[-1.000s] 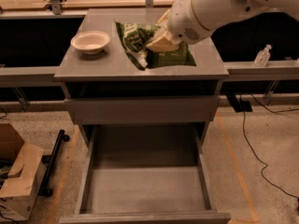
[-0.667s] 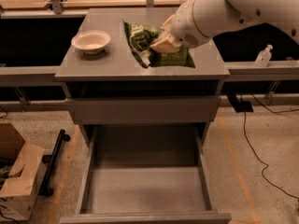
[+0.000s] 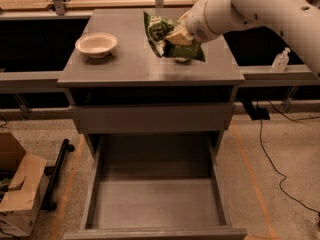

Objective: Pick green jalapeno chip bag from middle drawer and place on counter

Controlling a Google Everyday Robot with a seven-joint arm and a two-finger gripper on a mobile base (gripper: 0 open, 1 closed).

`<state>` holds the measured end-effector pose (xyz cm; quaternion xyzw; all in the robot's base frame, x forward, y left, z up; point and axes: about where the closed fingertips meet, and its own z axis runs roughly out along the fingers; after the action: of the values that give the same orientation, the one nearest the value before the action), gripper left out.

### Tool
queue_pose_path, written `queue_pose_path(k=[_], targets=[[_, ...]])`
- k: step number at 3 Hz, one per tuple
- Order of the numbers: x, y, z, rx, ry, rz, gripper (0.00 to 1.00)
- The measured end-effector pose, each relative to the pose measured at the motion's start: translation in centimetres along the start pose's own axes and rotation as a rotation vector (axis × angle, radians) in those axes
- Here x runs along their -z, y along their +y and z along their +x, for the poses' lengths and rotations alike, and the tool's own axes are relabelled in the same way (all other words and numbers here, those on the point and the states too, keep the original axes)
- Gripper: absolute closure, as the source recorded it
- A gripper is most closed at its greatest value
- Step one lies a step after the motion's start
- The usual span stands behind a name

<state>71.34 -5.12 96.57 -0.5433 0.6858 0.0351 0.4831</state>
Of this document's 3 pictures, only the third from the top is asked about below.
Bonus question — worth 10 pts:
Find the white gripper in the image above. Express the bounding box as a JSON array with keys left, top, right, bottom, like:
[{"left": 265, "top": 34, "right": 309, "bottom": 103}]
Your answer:
[{"left": 166, "top": 0, "right": 244, "bottom": 46}]

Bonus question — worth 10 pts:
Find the open grey middle drawer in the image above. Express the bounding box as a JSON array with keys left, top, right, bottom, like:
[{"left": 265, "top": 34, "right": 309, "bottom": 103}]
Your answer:
[{"left": 63, "top": 134, "right": 247, "bottom": 240}]

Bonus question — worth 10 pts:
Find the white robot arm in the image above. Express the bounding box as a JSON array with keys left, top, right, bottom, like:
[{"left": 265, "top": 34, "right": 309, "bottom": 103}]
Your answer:
[{"left": 166, "top": 0, "right": 320, "bottom": 75}]

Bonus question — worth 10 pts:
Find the black metal stand bar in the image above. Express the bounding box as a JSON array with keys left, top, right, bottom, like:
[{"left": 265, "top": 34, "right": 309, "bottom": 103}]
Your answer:
[{"left": 41, "top": 139, "right": 75, "bottom": 211}]

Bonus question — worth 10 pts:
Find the open cardboard box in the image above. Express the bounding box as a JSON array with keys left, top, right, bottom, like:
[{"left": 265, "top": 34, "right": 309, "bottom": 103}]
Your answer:
[{"left": 0, "top": 133, "right": 49, "bottom": 238}]

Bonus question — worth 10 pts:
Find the clear sanitizer pump bottle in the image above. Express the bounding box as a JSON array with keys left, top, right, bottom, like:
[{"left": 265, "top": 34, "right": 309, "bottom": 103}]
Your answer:
[{"left": 272, "top": 47, "right": 291, "bottom": 72}]

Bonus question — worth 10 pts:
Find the black floor cable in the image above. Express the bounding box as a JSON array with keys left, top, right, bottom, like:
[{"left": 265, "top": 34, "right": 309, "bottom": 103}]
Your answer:
[{"left": 258, "top": 101, "right": 320, "bottom": 214}]

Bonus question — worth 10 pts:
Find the green jalapeno chip bag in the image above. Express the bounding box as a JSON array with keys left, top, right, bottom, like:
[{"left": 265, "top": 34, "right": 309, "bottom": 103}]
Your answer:
[{"left": 144, "top": 12, "right": 206, "bottom": 62}]

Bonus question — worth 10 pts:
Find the closed grey upper drawer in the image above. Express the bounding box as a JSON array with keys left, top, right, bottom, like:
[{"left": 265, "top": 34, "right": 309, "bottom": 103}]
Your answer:
[{"left": 69, "top": 102, "right": 234, "bottom": 134}]

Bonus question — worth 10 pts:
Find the grey drawer cabinet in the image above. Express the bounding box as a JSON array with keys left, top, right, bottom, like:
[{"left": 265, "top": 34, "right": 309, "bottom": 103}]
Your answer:
[{"left": 58, "top": 9, "right": 244, "bottom": 152}]

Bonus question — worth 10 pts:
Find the grey metal rail frame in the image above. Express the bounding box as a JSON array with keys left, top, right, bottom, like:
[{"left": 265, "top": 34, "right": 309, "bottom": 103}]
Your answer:
[{"left": 0, "top": 9, "right": 319, "bottom": 93}]

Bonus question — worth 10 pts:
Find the white paper bowl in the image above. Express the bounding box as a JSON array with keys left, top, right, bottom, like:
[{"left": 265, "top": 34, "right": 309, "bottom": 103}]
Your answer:
[{"left": 75, "top": 33, "right": 118, "bottom": 58}]

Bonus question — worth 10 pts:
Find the orange soda can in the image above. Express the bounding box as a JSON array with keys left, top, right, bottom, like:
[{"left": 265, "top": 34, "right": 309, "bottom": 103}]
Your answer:
[{"left": 175, "top": 58, "right": 191, "bottom": 63}]

